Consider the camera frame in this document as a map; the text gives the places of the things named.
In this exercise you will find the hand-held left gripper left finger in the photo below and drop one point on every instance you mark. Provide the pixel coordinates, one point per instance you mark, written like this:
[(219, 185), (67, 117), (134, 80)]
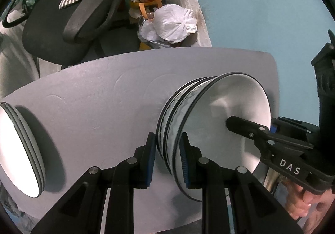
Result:
[(151, 168)]

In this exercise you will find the grey bed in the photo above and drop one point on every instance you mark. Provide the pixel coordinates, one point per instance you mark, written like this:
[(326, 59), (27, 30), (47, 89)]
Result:
[(13, 66)]

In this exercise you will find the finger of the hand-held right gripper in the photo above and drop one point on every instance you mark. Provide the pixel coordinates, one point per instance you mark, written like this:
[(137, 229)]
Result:
[(243, 126), (293, 126)]

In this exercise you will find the knotted white plastic bag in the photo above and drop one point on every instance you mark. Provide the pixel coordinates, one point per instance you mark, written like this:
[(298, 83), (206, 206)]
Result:
[(172, 24)]

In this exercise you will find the person's right hand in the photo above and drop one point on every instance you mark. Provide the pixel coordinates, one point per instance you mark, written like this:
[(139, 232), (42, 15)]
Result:
[(298, 202)]

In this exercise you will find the black office chair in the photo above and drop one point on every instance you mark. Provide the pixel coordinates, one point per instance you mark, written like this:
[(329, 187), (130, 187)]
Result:
[(52, 40)]

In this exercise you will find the white ribbed bowl black rim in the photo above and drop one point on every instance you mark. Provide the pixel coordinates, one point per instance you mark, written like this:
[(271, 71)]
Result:
[(222, 108), (171, 129), (161, 124)]

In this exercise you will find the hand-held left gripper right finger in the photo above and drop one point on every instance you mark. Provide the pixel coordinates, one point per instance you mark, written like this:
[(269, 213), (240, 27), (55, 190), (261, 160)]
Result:
[(184, 168)]

